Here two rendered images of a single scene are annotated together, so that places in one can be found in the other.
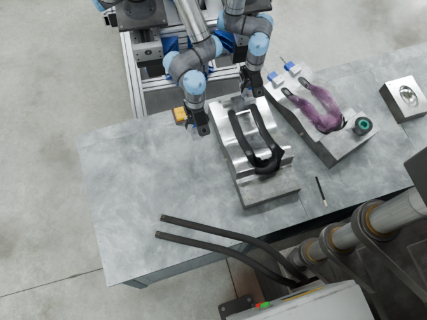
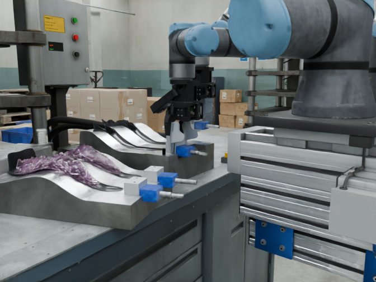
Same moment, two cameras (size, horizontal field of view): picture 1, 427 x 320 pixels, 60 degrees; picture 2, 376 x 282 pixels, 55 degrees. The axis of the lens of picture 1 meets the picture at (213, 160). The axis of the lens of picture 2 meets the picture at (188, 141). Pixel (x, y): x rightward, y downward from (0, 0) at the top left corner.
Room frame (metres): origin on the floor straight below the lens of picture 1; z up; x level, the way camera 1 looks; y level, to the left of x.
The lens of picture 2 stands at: (1.83, -0.67, 1.11)
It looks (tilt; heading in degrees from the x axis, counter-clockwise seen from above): 10 degrees down; 147
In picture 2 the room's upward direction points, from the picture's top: straight up
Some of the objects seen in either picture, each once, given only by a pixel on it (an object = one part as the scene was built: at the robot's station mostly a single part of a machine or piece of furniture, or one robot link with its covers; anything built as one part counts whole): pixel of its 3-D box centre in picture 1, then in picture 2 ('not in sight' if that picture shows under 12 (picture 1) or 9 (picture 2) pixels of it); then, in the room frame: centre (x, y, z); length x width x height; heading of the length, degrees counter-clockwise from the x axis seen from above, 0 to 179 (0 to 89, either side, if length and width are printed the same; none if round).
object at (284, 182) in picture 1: (253, 145); (134, 147); (0.69, -0.17, 0.87); 0.50 x 0.26 x 0.14; 24
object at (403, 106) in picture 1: (404, 99); not in sight; (1.03, -0.90, 0.84); 0.20 x 0.15 x 0.07; 24
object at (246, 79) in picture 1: (251, 72); (184, 100); (0.95, -0.12, 1.04); 0.09 x 0.08 x 0.12; 24
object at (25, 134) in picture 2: not in sight; (28, 138); (-3.18, 0.06, 0.32); 0.60 x 0.41 x 0.22; 27
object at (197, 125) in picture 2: (194, 124); (203, 125); (0.73, 0.10, 0.93); 0.13 x 0.05 x 0.05; 24
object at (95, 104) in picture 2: not in sight; (104, 119); (-3.44, 1.19, 0.47); 1.22 x 0.80 x 0.94; 25
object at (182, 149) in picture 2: (246, 88); (188, 151); (0.96, -0.12, 0.90); 0.13 x 0.05 x 0.05; 24
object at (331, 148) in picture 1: (317, 110); (64, 178); (0.91, -0.46, 0.86); 0.50 x 0.26 x 0.11; 41
